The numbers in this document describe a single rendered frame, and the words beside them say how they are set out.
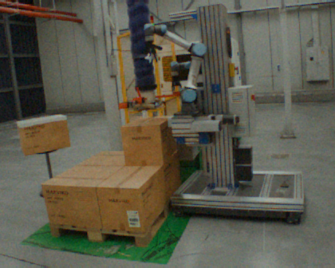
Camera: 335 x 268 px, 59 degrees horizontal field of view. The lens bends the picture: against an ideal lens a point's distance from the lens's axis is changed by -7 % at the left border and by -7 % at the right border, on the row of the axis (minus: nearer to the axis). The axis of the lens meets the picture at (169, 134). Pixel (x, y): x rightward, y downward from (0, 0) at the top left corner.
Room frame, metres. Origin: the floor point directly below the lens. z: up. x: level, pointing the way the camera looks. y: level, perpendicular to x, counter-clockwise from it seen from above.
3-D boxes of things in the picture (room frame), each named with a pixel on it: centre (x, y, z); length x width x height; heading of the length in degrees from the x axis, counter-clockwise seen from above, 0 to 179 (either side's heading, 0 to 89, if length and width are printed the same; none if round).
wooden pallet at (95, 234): (3.08, 0.57, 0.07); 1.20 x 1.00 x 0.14; 162
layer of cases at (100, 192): (3.08, 0.57, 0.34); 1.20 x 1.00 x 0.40; 162
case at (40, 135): (3.92, 1.64, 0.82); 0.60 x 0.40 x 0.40; 120
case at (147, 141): (3.28, 0.20, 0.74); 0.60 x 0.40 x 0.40; 165
